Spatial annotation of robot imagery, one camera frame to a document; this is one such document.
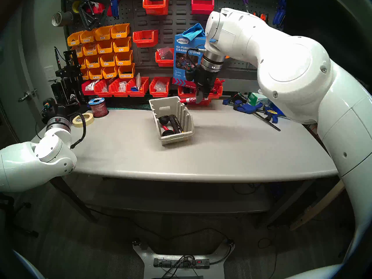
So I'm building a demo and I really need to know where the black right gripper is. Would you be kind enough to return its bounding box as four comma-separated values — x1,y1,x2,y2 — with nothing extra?
195,67,218,104

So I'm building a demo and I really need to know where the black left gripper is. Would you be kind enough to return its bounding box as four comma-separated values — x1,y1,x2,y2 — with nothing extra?
42,94,82,121

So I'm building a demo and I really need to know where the beige plastic storage bin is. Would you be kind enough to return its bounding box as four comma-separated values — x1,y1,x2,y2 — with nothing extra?
149,96,195,145

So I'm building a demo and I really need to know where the blue cleaning cloths box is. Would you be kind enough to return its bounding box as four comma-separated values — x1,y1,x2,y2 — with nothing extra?
173,34,207,88

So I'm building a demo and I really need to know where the green white Kimtech wipes box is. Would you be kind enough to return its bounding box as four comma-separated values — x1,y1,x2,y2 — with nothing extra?
249,91,273,107

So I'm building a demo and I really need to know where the dark red shelf bin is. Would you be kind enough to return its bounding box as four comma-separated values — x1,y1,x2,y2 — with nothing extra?
81,80,97,96

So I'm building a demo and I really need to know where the black tool rack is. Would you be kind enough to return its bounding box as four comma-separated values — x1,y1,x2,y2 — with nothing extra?
51,78,77,105

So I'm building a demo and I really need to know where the beige masking tape roll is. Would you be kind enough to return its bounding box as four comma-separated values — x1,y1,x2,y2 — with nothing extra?
72,112,94,128

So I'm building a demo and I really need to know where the black press stand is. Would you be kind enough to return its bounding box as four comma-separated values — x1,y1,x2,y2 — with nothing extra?
55,50,83,106

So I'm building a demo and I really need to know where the orange bin labelled M2.5-6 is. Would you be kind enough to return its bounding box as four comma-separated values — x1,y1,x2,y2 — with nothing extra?
88,67,103,81

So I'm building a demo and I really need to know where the black tool with yellow end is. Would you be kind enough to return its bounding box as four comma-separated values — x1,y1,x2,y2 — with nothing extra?
169,114,185,134

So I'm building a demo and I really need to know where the red tool with black knobs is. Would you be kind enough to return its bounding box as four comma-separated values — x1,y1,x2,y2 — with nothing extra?
158,115,174,137

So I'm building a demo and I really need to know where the orange bin labelled M3-12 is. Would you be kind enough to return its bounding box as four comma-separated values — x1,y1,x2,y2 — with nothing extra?
85,55,101,69

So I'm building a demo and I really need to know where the orange bin labelled M2.5-5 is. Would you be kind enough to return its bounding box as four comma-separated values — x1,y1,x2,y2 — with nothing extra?
102,65,119,79

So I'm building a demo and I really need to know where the black soldering pen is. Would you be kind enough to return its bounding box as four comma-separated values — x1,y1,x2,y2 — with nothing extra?
54,46,63,71

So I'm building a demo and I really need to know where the green cutting mat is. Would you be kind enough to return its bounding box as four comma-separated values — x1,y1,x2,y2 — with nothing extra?
107,95,153,111

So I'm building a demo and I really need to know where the orange bin labelled M3-8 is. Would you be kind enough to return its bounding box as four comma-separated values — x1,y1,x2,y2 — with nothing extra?
100,52,117,67

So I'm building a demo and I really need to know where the orange bin labelled M4X4X6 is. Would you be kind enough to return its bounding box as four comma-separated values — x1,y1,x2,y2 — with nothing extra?
83,42,98,56

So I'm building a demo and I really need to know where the orange bin labelled HEX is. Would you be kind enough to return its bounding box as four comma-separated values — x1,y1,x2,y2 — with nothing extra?
118,63,136,79

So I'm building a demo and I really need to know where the orange bin labelled M3X5X4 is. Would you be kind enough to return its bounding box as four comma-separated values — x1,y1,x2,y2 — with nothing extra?
67,31,84,47

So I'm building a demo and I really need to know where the orange bin labelled M4-6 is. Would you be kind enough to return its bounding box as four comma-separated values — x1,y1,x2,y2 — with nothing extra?
96,40,115,54

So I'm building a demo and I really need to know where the blue microfibre cloth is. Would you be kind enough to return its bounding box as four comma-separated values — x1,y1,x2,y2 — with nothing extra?
182,23,206,41

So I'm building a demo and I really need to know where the orange bin labelled M3-6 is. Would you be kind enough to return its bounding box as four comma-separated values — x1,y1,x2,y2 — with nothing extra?
115,50,134,66

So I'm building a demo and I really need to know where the orange bin labelled M3X8 BAD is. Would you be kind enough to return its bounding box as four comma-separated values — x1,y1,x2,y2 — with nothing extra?
80,29,97,44

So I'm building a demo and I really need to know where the blue bar clamp yellow label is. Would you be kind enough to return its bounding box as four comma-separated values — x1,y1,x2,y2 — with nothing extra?
263,104,287,124

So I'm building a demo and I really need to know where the orange bin labelled M3-4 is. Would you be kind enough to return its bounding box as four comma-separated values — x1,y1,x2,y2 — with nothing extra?
113,37,132,53

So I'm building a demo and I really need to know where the dark grey pegboard panel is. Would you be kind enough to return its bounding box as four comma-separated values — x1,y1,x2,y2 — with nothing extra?
61,0,291,77

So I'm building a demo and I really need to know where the orange bin labelled M3X6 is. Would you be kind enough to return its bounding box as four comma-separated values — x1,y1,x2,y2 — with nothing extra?
110,23,130,39

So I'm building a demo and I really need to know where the dark grey C-clamp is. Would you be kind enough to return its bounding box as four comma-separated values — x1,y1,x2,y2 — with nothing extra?
92,10,107,29
78,0,98,31

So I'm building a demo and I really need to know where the red tape roll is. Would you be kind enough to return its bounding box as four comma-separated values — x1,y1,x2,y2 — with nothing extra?
89,2,105,15

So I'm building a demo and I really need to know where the black table leg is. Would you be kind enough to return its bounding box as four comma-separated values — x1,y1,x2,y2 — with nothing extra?
49,178,98,223

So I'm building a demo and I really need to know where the black monitor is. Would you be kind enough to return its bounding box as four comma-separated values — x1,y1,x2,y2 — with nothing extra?
283,0,372,88

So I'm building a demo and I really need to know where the black power strip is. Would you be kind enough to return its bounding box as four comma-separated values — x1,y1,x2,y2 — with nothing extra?
153,258,210,269

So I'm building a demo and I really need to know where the red wire spool blue label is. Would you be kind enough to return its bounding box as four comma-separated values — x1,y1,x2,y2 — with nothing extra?
88,97,109,118

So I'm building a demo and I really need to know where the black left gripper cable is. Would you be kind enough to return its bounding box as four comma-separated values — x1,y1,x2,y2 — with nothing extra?
70,114,87,149

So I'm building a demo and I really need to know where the silver door lever handle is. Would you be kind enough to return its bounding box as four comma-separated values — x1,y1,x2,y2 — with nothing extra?
17,89,37,103

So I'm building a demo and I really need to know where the orange-red wall bin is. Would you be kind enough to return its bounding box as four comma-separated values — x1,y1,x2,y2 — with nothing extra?
133,30,159,48
156,48,175,67
142,0,169,15

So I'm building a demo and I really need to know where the grey duct tape roll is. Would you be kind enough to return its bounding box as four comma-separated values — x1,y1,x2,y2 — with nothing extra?
52,11,74,27

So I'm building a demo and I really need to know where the crimson wall bin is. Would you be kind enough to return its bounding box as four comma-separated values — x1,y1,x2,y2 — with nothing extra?
191,0,215,15

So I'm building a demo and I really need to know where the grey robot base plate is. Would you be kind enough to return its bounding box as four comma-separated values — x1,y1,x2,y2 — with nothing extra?
132,241,235,279

